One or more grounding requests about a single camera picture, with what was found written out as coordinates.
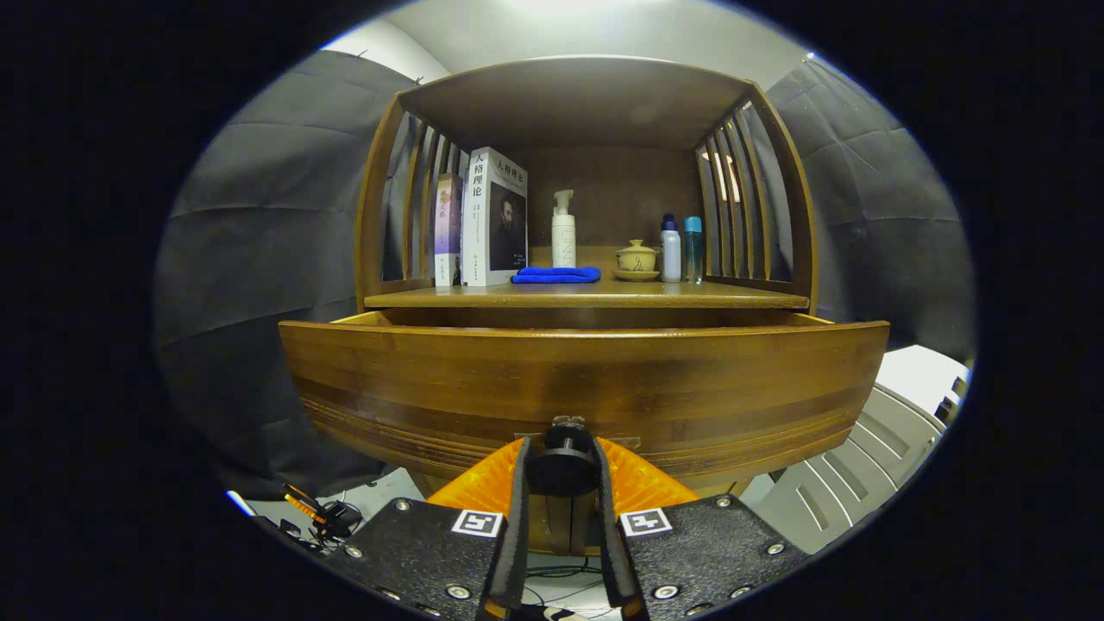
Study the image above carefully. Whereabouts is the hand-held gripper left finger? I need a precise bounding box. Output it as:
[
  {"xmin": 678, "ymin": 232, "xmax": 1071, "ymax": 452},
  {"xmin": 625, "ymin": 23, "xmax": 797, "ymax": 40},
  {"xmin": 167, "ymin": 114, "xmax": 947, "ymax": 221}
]
[{"xmin": 328, "ymin": 436, "xmax": 532, "ymax": 621}]

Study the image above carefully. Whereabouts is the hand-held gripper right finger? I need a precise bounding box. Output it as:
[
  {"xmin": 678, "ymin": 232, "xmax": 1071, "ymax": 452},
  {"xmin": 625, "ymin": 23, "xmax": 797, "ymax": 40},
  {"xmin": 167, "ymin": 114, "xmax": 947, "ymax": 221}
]
[{"xmin": 592, "ymin": 436, "xmax": 812, "ymax": 621}]

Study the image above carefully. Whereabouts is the black drawer knob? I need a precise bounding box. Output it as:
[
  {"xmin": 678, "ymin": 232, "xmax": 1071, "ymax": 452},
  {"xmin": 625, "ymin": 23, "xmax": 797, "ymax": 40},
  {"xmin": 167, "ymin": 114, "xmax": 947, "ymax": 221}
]
[{"xmin": 526, "ymin": 416, "xmax": 600, "ymax": 498}]

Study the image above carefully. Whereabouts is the wooden drawer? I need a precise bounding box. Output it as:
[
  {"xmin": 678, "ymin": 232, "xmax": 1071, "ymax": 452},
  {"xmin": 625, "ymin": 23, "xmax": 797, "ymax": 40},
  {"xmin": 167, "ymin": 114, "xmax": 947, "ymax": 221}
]
[{"xmin": 278, "ymin": 310, "xmax": 891, "ymax": 501}]

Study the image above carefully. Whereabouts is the wooden countertop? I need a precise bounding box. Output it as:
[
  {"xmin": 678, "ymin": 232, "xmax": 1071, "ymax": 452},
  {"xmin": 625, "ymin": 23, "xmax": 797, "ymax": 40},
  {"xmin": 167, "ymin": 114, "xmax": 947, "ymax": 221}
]
[{"xmin": 364, "ymin": 278, "xmax": 812, "ymax": 310}]

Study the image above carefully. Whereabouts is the white drawer unit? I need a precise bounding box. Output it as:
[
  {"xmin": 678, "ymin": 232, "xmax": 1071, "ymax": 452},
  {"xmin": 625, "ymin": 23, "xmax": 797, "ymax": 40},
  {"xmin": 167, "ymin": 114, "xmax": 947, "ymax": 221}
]
[{"xmin": 742, "ymin": 345, "xmax": 971, "ymax": 555}]

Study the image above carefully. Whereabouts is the wooden cabinet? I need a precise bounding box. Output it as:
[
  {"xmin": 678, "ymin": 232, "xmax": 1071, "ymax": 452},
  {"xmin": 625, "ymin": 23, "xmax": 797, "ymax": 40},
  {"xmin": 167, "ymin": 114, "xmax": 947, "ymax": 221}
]
[{"xmin": 355, "ymin": 55, "xmax": 819, "ymax": 557}]

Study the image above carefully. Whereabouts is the orange black tool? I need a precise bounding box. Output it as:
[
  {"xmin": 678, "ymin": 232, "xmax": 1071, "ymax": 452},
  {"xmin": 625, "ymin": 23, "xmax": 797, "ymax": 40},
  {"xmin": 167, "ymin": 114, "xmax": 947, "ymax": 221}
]
[{"xmin": 280, "ymin": 483, "xmax": 363, "ymax": 549}]

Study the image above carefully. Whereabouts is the blue folded cloth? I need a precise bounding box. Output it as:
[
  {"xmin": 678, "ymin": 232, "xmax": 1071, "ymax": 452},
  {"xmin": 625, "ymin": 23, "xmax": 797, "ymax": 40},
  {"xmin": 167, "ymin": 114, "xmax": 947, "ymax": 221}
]
[{"xmin": 511, "ymin": 266, "xmax": 602, "ymax": 285}]

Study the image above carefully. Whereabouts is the yellow lidded teacup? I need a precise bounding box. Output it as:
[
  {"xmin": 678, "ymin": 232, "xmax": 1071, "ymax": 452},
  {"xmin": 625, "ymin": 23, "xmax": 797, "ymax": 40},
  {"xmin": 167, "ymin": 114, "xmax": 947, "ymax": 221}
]
[{"xmin": 612, "ymin": 239, "xmax": 662, "ymax": 282}]

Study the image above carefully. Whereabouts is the white bottle blue cap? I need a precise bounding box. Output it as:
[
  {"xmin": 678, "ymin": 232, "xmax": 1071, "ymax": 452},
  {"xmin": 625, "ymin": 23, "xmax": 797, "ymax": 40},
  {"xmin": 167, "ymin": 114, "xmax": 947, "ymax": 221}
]
[{"xmin": 660, "ymin": 214, "xmax": 682, "ymax": 283}]

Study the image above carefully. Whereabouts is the blue translucent bottle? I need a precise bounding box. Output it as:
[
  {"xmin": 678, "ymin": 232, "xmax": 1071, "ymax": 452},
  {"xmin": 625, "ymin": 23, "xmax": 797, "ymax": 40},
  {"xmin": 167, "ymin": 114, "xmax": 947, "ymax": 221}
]
[{"xmin": 684, "ymin": 216, "xmax": 704, "ymax": 285}]

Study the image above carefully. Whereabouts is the white pump bottle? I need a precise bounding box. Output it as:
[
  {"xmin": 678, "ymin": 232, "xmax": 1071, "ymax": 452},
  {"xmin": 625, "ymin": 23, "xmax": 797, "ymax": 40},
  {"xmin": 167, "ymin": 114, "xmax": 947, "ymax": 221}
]
[{"xmin": 551, "ymin": 190, "xmax": 577, "ymax": 269}]

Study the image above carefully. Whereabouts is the purple book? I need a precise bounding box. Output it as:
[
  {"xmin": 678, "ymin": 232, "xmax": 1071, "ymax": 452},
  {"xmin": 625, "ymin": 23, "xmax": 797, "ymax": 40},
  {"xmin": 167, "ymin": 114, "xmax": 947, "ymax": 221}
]
[{"xmin": 434, "ymin": 172, "xmax": 465, "ymax": 287}]

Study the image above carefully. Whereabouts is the white portrait book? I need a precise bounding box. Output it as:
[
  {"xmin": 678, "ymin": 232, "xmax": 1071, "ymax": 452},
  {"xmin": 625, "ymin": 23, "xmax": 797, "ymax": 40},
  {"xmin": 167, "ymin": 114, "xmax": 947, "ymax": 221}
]
[{"xmin": 461, "ymin": 147, "xmax": 529, "ymax": 287}]

